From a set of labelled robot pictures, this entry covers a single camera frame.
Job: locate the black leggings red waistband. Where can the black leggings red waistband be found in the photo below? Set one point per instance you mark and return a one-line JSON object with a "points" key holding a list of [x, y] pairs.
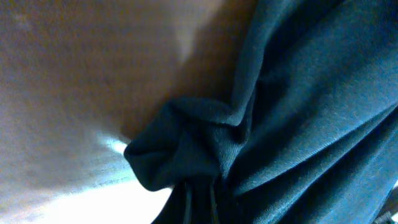
{"points": [[309, 134]]}

